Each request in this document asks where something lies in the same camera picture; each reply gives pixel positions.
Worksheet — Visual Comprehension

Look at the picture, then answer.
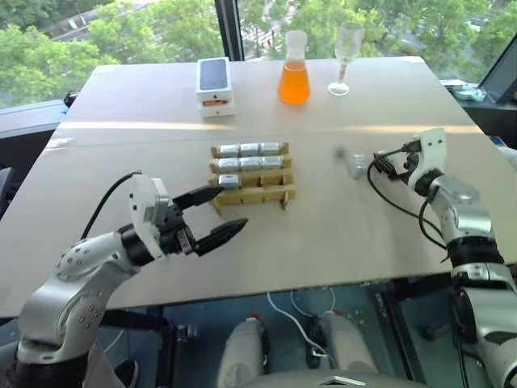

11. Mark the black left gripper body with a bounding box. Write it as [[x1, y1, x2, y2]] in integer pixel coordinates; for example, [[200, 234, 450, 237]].
[[158, 202, 202, 256]]

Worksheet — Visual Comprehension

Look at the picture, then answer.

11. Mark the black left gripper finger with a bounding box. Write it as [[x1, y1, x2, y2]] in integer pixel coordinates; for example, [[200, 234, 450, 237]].
[[195, 217, 249, 257], [172, 185, 226, 209]]

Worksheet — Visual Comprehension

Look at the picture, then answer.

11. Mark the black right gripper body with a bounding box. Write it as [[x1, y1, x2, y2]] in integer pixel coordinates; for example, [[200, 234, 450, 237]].
[[397, 153, 419, 184]]

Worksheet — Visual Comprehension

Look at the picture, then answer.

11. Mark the wooden battery rack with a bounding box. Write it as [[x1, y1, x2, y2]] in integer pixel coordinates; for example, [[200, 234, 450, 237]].
[[207, 141, 297, 217]]

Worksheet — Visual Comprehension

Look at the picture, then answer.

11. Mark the white box with orange label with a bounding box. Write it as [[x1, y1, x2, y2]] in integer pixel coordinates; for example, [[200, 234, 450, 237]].
[[198, 99, 237, 120]]

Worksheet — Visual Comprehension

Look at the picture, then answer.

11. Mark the teal object on ledge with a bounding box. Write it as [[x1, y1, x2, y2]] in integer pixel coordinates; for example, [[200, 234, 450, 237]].
[[451, 83, 486, 103]]

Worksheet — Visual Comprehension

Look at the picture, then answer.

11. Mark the white rounded robot leg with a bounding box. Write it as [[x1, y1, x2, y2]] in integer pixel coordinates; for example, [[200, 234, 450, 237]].
[[320, 310, 380, 373], [216, 312, 271, 388]]

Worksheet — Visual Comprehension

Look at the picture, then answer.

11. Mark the glass flask with orange liquid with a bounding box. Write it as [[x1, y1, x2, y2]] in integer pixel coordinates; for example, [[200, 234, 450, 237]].
[[277, 30, 313, 107]]

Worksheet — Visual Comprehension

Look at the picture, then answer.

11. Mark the white phone box with picture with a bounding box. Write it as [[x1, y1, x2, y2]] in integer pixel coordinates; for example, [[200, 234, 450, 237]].
[[195, 57, 235, 103]]

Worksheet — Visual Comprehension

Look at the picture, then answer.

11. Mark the clear champagne glass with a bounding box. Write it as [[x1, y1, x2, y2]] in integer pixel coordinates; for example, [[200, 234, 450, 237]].
[[327, 21, 365, 97]]

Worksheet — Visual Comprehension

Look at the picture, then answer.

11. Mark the black shoe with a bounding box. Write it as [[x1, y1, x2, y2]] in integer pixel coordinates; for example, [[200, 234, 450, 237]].
[[114, 358, 141, 386]]

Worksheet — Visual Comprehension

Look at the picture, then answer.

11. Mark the black table leg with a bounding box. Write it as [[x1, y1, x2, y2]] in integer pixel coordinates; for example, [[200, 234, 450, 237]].
[[372, 280, 430, 383]]

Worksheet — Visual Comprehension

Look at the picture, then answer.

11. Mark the beige trouser leg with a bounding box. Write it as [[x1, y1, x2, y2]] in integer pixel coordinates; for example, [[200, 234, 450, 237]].
[[78, 341, 122, 388]]

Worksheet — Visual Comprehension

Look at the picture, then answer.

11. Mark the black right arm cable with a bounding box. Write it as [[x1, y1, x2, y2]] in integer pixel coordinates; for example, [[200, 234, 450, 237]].
[[366, 141, 450, 255]]

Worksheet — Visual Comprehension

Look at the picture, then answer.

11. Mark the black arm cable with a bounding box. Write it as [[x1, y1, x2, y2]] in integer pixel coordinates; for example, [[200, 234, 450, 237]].
[[79, 171, 143, 240], [366, 141, 450, 255]]

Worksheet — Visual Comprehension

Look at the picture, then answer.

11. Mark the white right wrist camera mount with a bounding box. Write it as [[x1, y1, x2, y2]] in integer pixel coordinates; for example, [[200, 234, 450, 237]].
[[406, 128, 448, 188]]

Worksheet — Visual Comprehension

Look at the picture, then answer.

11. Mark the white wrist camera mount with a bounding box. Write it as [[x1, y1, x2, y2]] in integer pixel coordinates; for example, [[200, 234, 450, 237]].
[[406, 128, 448, 188], [128, 173, 170, 260]]

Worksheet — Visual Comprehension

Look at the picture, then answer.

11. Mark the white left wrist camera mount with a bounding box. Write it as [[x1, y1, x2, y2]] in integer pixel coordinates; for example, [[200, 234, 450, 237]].
[[128, 173, 170, 260]]

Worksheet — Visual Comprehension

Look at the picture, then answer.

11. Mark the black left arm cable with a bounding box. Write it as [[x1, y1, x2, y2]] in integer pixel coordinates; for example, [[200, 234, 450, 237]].
[[79, 171, 143, 240]]

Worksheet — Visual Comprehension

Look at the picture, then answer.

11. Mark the black table frame bar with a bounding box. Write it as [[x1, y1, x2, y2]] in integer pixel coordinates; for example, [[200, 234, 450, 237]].
[[99, 308, 169, 331]]

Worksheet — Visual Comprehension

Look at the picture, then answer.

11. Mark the white cable under table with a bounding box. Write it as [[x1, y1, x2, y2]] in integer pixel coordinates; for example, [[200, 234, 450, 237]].
[[266, 287, 337, 359]]

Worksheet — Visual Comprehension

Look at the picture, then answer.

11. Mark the dark slanted window frame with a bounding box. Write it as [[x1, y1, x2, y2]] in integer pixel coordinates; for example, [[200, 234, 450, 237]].
[[477, 37, 517, 107]]

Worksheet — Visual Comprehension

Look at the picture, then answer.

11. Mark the dark window frame post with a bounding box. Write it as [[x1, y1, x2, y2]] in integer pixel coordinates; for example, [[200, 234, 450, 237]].
[[213, 0, 246, 62]]

